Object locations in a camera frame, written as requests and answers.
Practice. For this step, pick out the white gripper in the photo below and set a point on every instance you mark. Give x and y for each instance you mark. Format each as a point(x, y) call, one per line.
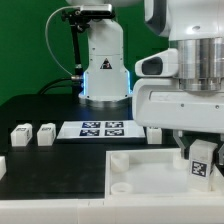
point(162, 99)

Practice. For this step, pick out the white square tabletop part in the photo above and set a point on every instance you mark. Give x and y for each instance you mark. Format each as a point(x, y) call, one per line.
point(153, 173)

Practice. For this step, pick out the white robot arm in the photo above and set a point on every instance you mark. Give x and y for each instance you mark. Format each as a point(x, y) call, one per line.
point(179, 50)

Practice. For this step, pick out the white L-shaped obstacle fence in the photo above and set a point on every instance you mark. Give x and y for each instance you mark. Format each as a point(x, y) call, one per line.
point(20, 207)

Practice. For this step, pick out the white marker plate with tags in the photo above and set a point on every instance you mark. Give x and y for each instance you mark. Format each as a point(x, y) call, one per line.
point(100, 129)

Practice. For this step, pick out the white block at left edge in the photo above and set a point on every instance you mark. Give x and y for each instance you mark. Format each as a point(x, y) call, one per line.
point(2, 166)

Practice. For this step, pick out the black camera on stand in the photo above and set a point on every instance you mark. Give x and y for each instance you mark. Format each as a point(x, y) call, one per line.
point(79, 20)

